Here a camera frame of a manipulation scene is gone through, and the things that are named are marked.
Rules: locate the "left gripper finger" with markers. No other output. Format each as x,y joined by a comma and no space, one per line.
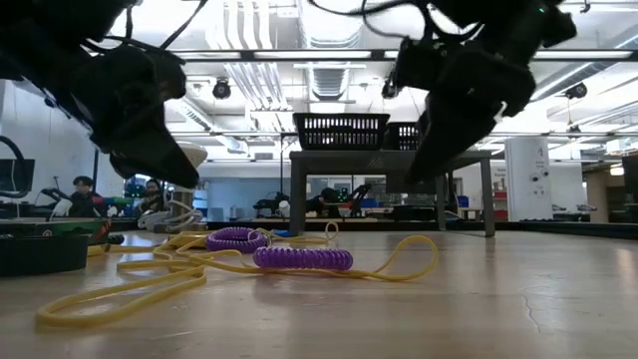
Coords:
149,169
159,139

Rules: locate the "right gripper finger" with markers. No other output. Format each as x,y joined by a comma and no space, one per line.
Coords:
453,134
414,172

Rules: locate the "black plastic mesh basket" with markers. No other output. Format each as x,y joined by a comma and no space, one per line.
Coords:
341,132
404,135

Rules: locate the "yellow green crayon box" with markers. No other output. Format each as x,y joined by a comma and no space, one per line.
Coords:
60,228

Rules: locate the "dark green tray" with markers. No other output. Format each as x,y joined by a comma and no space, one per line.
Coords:
40,256

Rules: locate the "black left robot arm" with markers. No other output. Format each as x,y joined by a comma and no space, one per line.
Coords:
50,30

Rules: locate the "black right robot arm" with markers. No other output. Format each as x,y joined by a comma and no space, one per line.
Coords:
498,20

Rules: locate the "black background robot arm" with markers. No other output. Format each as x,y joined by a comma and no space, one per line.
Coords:
269,203
359,194

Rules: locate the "person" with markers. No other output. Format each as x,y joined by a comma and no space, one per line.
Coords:
152,197
85,199
324,202

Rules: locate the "white mushroom table lamp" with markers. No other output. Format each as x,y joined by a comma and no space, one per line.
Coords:
197,152

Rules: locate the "blue storage bin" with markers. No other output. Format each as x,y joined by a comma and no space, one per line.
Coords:
463,201

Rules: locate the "grey metal riser shelf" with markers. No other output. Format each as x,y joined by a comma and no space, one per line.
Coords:
349,162

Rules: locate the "white pillar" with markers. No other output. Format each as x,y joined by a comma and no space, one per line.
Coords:
526,179

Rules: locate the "white jug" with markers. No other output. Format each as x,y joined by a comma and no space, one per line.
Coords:
284,208

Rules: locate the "black computer monitor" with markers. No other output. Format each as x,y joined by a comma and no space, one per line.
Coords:
12,174

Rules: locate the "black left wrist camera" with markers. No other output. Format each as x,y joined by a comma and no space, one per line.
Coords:
169,75

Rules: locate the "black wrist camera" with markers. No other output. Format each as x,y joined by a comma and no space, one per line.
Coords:
169,75
416,65

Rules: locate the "black background station frame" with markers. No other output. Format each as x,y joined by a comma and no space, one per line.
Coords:
224,133

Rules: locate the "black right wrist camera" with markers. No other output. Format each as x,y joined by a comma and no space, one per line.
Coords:
416,65

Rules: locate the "black ceiling camera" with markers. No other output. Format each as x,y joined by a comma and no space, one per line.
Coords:
221,89
389,91
576,91

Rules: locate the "black overhead frame bar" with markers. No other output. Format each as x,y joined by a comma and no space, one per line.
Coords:
279,55

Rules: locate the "black aluminium table frame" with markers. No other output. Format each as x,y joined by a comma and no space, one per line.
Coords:
573,229

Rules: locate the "silver ventilation duct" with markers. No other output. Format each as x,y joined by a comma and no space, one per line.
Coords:
331,37

